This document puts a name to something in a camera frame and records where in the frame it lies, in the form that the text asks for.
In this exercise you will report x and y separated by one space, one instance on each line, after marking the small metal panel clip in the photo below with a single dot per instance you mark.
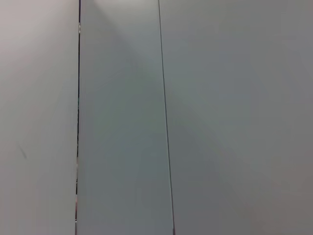
79 27

